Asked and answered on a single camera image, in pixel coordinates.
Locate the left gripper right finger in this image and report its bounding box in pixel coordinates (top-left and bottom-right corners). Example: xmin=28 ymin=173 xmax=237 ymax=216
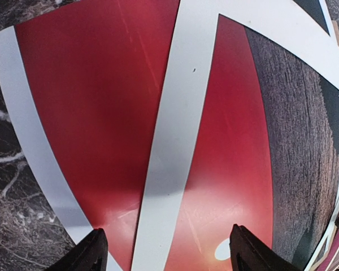
xmin=229 ymin=224 xmax=298 ymax=271

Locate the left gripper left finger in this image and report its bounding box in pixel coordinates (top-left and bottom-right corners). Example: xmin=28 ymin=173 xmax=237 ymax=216
xmin=46 ymin=228 xmax=108 ymax=271

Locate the pink wooden picture frame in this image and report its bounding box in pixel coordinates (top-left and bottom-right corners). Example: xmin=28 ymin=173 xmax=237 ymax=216
xmin=318 ymin=231 xmax=339 ymax=270

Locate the red and grey photo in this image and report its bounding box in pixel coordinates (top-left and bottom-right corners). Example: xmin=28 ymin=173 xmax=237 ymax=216
xmin=0 ymin=1 xmax=339 ymax=270

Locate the white mat board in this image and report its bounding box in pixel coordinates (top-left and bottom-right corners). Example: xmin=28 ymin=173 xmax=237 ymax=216
xmin=131 ymin=1 xmax=339 ymax=270

